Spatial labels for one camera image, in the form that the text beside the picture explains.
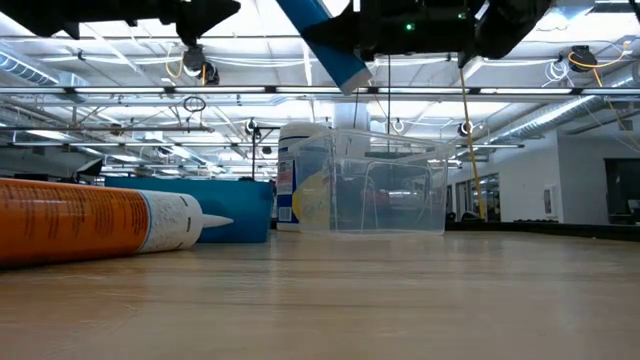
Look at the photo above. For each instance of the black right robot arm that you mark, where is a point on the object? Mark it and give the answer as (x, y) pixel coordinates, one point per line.
(510, 25)

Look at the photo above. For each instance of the teal plastic tray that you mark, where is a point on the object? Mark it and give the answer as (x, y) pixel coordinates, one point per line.
(235, 210)

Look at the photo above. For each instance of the orange sealant tube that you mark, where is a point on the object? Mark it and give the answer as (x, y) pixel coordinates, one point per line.
(75, 220)

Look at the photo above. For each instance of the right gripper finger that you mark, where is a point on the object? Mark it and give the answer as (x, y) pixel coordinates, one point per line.
(340, 32)

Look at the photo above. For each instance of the white Lysol wipes canister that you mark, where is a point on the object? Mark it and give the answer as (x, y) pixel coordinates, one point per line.
(286, 175)

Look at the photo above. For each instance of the clear plastic container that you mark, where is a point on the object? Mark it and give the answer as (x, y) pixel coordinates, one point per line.
(380, 185)

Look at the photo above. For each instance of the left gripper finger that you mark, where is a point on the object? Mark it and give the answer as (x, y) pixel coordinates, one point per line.
(205, 12)

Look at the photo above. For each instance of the silver ceiling duct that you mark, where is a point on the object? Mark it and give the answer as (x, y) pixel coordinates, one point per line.
(550, 117)

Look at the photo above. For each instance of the black aluminium table frame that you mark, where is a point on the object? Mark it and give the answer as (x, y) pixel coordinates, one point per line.
(550, 230)

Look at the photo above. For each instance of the blue silicone tube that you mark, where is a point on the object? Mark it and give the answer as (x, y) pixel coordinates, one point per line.
(342, 67)

